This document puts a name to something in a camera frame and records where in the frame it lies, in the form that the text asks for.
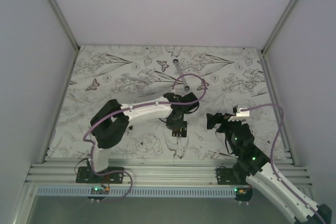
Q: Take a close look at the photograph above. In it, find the aluminium frame post right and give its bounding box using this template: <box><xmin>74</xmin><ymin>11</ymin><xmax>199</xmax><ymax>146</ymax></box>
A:
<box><xmin>261</xmin><ymin>0</ymin><xmax>316</xmax><ymax>54</ymax></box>

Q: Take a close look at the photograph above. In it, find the aluminium frame post left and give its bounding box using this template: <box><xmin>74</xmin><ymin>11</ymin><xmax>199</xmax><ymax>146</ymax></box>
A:
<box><xmin>33</xmin><ymin>0</ymin><xmax>80</xmax><ymax>51</ymax></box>

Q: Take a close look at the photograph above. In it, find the black mounting plate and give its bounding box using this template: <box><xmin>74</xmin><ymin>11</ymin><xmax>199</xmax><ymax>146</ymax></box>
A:
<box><xmin>76</xmin><ymin>166</ymin><xmax>124</xmax><ymax>184</ymax></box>
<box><xmin>215</xmin><ymin>166</ymin><xmax>248</xmax><ymax>186</ymax></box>

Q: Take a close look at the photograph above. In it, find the black fuse box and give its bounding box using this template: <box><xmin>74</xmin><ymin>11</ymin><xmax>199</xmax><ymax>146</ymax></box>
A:
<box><xmin>172</xmin><ymin>121</ymin><xmax>187</xmax><ymax>138</ymax></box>

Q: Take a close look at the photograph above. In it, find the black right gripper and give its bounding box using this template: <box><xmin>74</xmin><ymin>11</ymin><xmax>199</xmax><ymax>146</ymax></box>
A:
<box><xmin>207</xmin><ymin>112</ymin><xmax>243</xmax><ymax>154</ymax></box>

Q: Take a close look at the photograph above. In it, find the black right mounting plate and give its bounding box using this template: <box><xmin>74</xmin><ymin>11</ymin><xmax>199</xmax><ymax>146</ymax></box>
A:
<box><xmin>215</xmin><ymin>166</ymin><xmax>248</xmax><ymax>186</ymax></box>

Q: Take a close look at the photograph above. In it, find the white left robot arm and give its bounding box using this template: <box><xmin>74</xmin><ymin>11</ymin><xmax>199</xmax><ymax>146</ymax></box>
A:
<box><xmin>85</xmin><ymin>92</ymin><xmax>200</xmax><ymax>183</ymax></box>

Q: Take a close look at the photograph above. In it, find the white slotted cable duct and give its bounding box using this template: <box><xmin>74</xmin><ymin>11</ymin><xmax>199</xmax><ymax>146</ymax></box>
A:
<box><xmin>36</xmin><ymin>186</ymin><xmax>238</xmax><ymax>198</ymax></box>

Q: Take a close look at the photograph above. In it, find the silver ratchet wrench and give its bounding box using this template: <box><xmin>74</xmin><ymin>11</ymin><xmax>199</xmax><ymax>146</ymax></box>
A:
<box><xmin>172</xmin><ymin>58</ymin><xmax>190</xmax><ymax>91</ymax></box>

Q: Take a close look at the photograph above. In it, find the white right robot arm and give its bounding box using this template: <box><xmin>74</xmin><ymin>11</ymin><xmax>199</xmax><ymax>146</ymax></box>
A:
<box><xmin>206</xmin><ymin>113</ymin><xmax>332</xmax><ymax>223</ymax></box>

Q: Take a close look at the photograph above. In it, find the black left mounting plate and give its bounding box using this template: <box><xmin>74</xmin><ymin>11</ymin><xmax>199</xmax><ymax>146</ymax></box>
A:
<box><xmin>76</xmin><ymin>166</ymin><xmax>124</xmax><ymax>184</ymax></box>

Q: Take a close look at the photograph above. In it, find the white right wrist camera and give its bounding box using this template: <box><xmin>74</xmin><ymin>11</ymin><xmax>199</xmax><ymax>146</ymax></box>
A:
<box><xmin>228</xmin><ymin>106</ymin><xmax>250</xmax><ymax>121</ymax></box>

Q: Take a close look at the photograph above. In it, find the clear plastic fuse cover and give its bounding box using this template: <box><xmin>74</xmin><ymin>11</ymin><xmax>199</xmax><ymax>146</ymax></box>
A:
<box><xmin>138</xmin><ymin>85</ymin><xmax>150</xmax><ymax>97</ymax></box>

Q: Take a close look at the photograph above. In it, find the aluminium frame post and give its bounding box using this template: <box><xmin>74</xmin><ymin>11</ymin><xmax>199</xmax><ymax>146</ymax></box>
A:
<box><xmin>261</xmin><ymin>0</ymin><xmax>316</xmax><ymax>54</ymax></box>
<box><xmin>33</xmin><ymin>0</ymin><xmax>80</xmax><ymax>51</ymax></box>

